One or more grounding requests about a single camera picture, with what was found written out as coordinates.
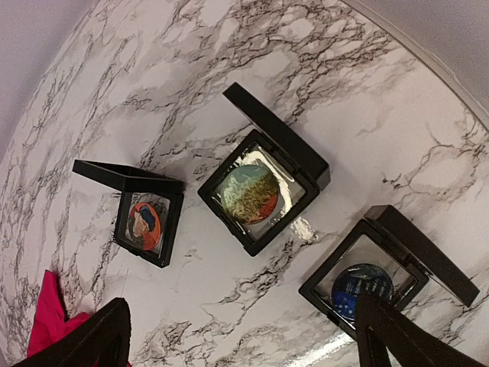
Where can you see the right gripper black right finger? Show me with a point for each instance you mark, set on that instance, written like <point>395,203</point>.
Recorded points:
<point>381,330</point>

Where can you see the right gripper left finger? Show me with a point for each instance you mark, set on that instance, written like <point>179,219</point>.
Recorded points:
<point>103,340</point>

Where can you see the brown round brooch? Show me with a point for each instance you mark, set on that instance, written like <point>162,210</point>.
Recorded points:
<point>144,228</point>

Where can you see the red t-shirt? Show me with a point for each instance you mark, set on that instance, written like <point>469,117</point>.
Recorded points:
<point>51,322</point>

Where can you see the black open display box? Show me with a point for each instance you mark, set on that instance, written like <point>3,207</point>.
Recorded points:
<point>386,238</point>
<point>136,185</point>
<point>302,173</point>

